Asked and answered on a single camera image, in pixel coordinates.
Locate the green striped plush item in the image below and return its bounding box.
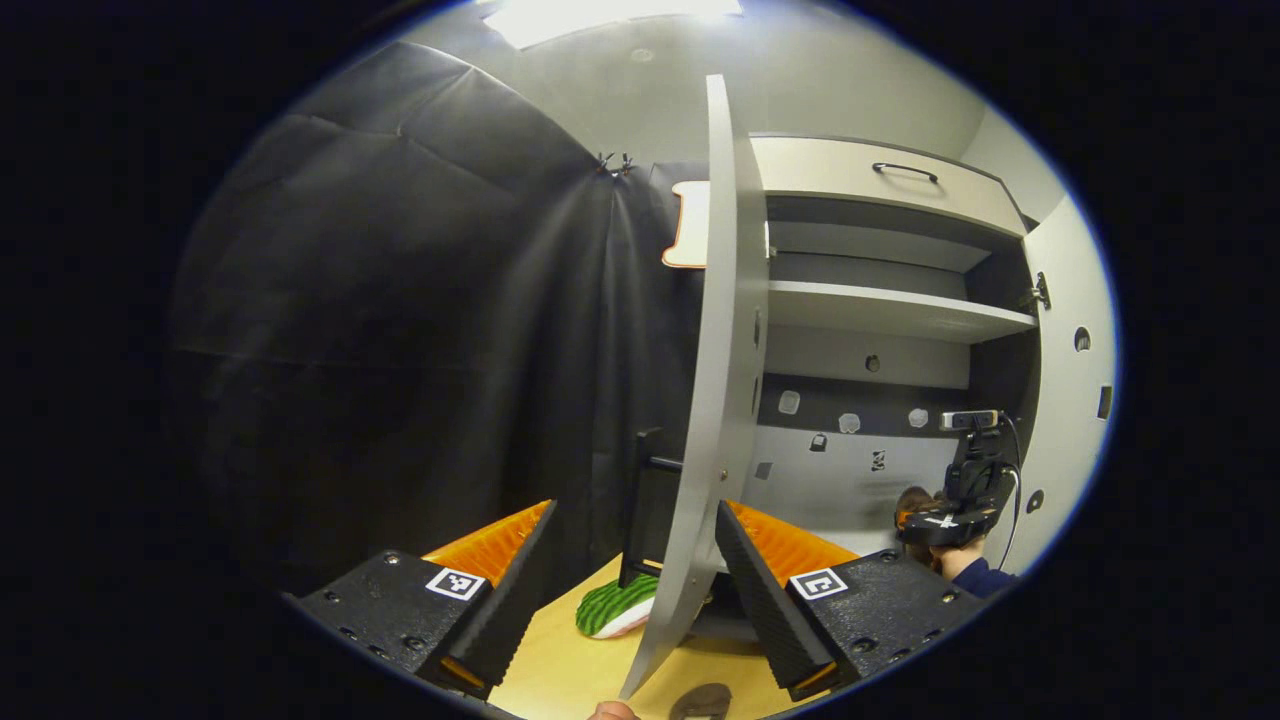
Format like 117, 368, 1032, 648
575, 572, 661, 639

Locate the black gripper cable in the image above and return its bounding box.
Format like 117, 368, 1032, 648
995, 412, 1025, 573

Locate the white shoe cabinet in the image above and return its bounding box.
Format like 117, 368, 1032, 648
745, 133, 1046, 641

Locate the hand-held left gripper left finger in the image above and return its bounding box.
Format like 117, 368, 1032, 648
283, 500, 559, 701

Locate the black door handle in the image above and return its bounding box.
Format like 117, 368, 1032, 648
618, 428, 686, 589

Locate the white cabinet drawer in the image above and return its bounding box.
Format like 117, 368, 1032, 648
750, 135, 1031, 239

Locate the ceiling light panel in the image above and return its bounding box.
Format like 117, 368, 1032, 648
480, 0, 746, 51

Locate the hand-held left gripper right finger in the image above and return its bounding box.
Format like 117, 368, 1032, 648
715, 500, 986, 701

